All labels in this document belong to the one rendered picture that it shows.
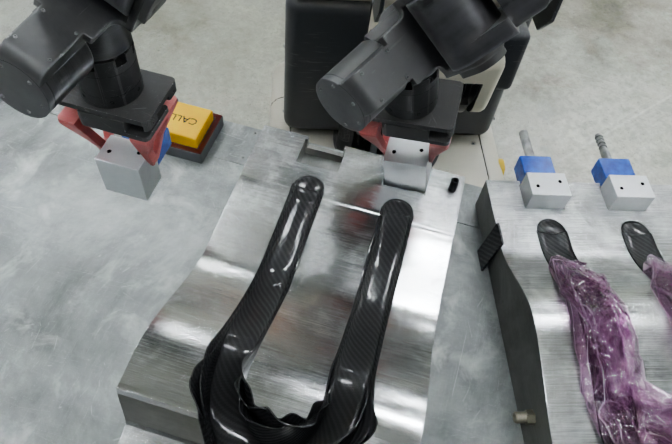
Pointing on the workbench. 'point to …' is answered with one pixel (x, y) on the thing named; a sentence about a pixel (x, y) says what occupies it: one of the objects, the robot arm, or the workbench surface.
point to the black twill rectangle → (490, 246)
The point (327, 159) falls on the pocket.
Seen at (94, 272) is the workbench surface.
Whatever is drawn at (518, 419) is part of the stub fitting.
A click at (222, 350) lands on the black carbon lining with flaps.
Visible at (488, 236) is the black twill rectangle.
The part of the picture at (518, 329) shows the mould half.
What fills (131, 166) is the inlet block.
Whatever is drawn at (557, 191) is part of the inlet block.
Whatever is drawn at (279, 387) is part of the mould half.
